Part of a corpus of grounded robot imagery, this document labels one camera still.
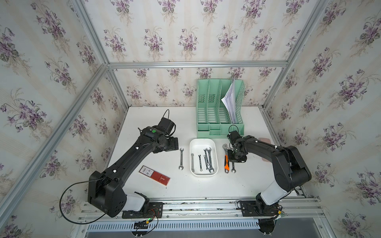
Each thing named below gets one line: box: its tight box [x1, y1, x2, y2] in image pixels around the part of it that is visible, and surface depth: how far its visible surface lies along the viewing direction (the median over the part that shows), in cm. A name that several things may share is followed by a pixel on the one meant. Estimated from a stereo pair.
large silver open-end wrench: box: [178, 147, 185, 171], surface depth 92 cm
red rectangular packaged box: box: [138, 165, 172, 187], surface depth 86 cm
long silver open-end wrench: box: [205, 147, 215, 173], surface depth 92 cm
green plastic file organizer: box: [196, 78, 246, 139], surface depth 107 cm
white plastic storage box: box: [189, 137, 219, 177], surface depth 93 cm
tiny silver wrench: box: [203, 149, 209, 170], surface depth 92 cm
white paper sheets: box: [220, 78, 237, 124], surface depth 93 cm
